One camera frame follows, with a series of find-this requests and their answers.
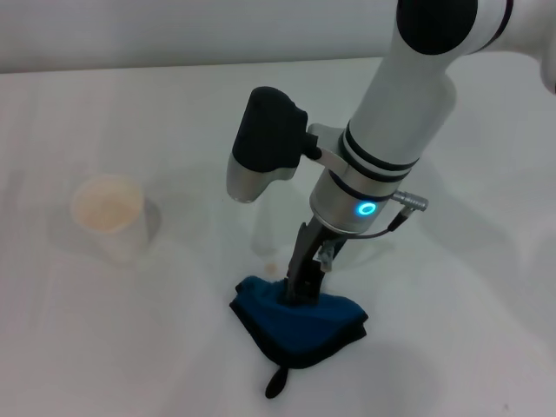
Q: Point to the silver camera bracket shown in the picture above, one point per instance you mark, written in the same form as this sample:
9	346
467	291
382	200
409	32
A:
330	158

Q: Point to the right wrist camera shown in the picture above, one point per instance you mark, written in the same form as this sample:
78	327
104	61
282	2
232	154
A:
265	130

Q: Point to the brown water stain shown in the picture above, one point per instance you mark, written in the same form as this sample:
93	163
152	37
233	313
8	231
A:
271	266

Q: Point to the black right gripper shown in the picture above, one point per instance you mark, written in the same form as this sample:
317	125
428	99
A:
310	243

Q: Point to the white paper cup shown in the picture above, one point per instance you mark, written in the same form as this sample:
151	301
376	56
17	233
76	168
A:
117	226

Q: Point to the blue rag with black edge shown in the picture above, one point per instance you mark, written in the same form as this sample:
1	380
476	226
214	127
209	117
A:
304	334

